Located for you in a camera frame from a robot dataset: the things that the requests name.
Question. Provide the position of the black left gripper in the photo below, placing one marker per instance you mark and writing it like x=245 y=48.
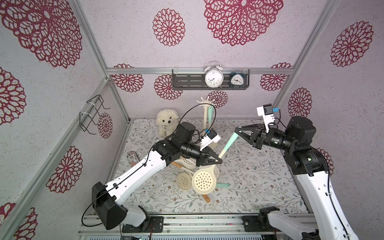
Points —
x=203 y=160

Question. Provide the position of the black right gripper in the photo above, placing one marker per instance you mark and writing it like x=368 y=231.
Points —
x=258 y=137

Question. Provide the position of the cream skimmer wooden handle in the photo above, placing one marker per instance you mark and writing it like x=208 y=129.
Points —
x=183 y=181

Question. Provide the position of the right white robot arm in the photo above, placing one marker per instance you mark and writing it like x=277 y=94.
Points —
x=312 y=172

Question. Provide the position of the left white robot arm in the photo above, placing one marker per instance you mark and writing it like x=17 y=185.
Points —
x=108 y=199

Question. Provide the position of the cream utensil rack stand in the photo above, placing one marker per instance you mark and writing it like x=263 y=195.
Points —
x=206 y=103

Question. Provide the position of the teal alarm clock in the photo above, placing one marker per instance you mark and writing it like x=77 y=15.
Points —
x=237 y=80

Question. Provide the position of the white plush dog toy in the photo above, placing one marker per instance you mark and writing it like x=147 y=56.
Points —
x=167 y=121

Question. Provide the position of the white alarm clock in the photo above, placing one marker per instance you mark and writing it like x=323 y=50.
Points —
x=214 y=76

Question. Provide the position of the flag print rolled pouch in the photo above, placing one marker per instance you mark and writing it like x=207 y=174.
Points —
x=133 y=159

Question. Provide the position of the cream skimmer brown handle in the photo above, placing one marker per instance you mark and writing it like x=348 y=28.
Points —
x=189 y=164

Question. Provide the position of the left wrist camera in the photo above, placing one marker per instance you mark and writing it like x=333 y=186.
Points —
x=210 y=137

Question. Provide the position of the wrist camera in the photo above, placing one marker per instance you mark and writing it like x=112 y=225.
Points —
x=210 y=137
x=267 y=112

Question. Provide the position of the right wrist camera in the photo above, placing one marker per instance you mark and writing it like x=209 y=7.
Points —
x=267 y=112

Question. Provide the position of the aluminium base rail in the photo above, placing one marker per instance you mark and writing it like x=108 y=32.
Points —
x=185 y=227

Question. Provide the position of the grey wall shelf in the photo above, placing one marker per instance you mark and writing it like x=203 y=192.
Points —
x=194 y=81

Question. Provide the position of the black wire wall rack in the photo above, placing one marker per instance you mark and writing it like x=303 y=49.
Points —
x=87 y=118

